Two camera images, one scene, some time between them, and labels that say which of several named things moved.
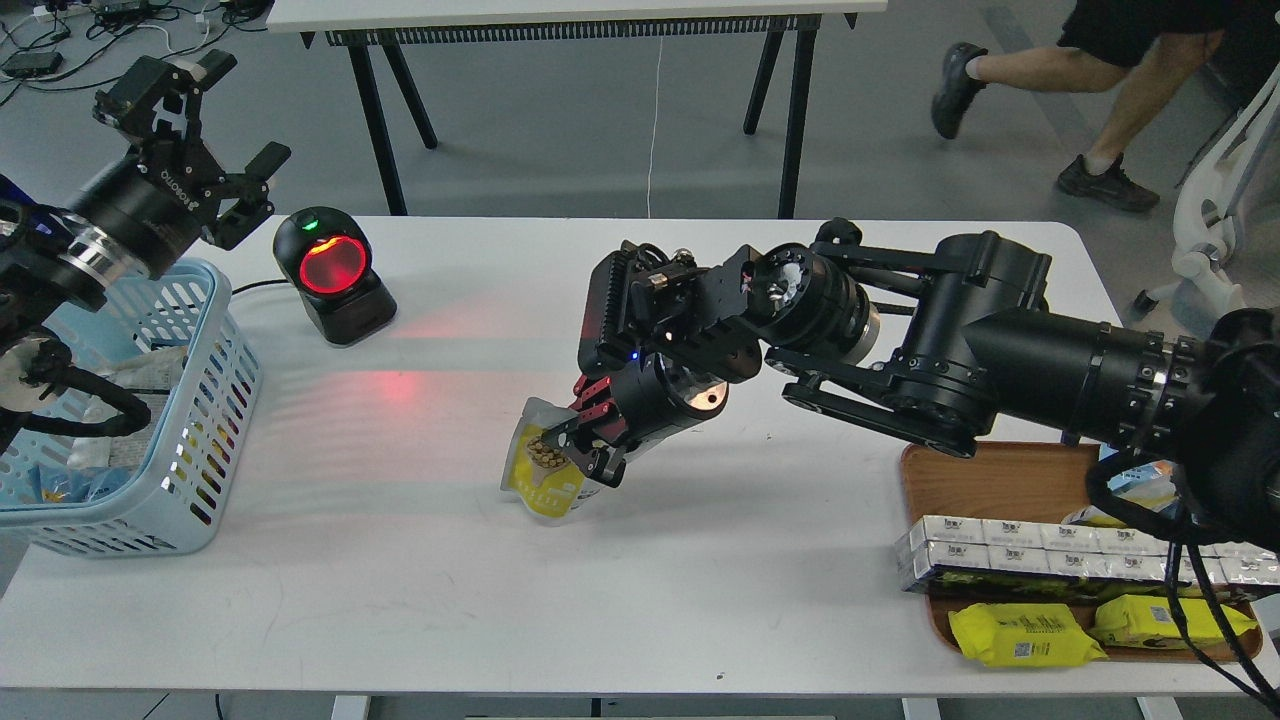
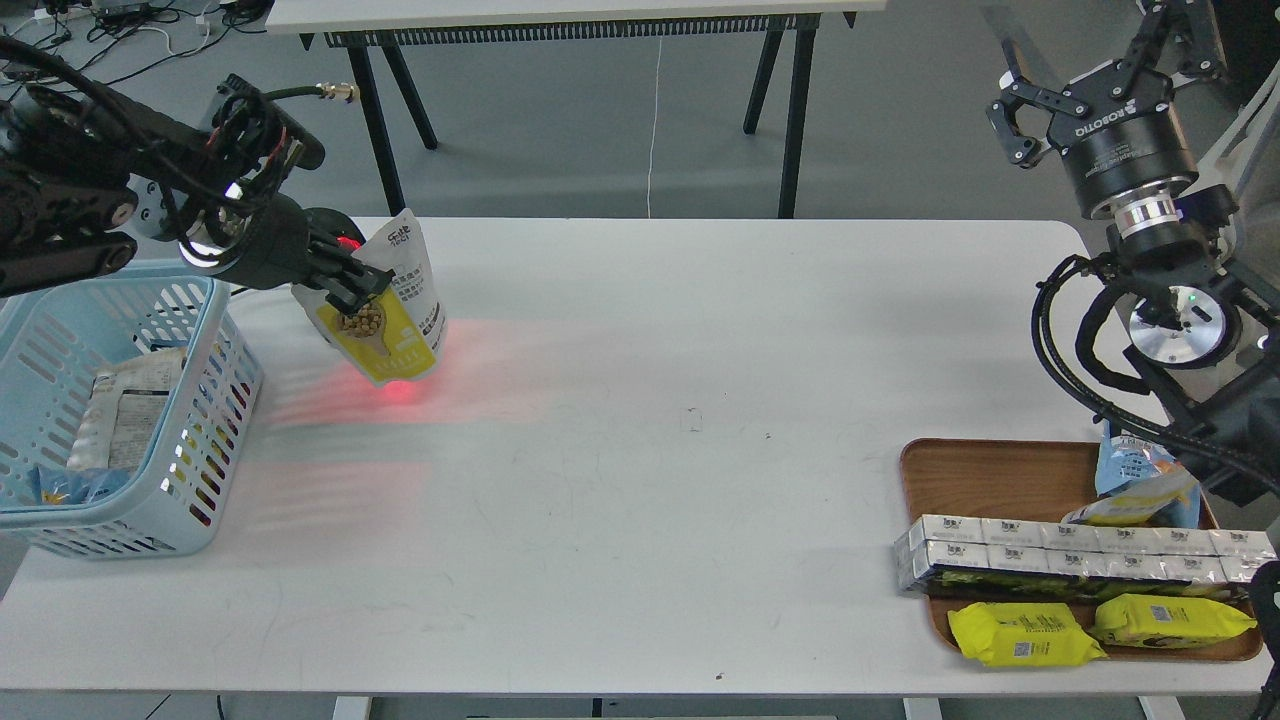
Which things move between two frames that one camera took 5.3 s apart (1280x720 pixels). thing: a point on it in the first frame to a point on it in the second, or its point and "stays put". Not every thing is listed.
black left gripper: x=147 y=211 to x=264 y=241
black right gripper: x=631 y=404 to x=1115 y=125
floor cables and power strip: x=73 y=45 stays put
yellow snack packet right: x=1150 y=621 stays put
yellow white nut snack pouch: x=537 y=472 to x=402 y=333
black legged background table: x=402 y=29 stays put
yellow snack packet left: x=1024 y=635 stays put
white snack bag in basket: x=148 y=377 stays put
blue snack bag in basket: x=49 y=484 stays put
